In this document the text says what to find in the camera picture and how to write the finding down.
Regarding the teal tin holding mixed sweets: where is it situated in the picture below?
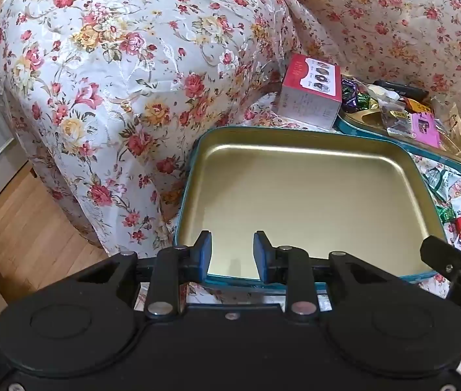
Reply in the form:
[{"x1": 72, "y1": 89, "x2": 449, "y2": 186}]
[{"x1": 334, "y1": 102, "x2": 461, "y2": 174}]

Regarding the pink white carton box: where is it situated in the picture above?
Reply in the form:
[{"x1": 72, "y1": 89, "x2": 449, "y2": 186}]
[{"x1": 271, "y1": 54, "x2": 343, "y2": 130}]

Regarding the clear packet of dark snack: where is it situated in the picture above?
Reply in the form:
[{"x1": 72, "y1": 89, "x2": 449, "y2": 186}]
[{"x1": 381, "y1": 104, "x2": 412, "y2": 135}]

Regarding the teal gold tin tray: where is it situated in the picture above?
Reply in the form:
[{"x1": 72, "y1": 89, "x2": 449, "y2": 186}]
[{"x1": 172, "y1": 126, "x2": 449, "y2": 286}]

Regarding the pink snack packet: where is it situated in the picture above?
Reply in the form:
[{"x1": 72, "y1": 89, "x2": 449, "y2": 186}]
[{"x1": 410, "y1": 113, "x2": 443, "y2": 147}]

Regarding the black remote control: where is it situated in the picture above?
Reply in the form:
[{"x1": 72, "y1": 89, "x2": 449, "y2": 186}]
[{"x1": 377, "y1": 80, "x2": 429, "y2": 100}]

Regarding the green white snack packet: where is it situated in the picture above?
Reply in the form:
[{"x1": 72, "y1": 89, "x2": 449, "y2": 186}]
[{"x1": 423, "y1": 167, "x2": 461, "y2": 202}]

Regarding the orange snack packet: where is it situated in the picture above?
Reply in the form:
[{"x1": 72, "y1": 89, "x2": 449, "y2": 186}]
[{"x1": 404, "y1": 98, "x2": 435, "y2": 115}]

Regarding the brown paper snack packet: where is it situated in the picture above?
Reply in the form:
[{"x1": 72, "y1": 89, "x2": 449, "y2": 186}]
[{"x1": 432, "y1": 98, "x2": 461, "y2": 147}]

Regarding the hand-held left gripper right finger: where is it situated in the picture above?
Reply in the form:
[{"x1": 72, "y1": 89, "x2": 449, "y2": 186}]
[{"x1": 253, "y1": 230, "x2": 390, "y2": 321}]

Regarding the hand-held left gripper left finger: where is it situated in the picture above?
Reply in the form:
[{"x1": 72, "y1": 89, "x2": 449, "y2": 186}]
[{"x1": 75, "y1": 230, "x2": 213, "y2": 320}]

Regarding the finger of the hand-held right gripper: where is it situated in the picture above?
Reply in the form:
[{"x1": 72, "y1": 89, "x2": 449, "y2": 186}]
[{"x1": 420, "y1": 234, "x2": 461, "y2": 340}]

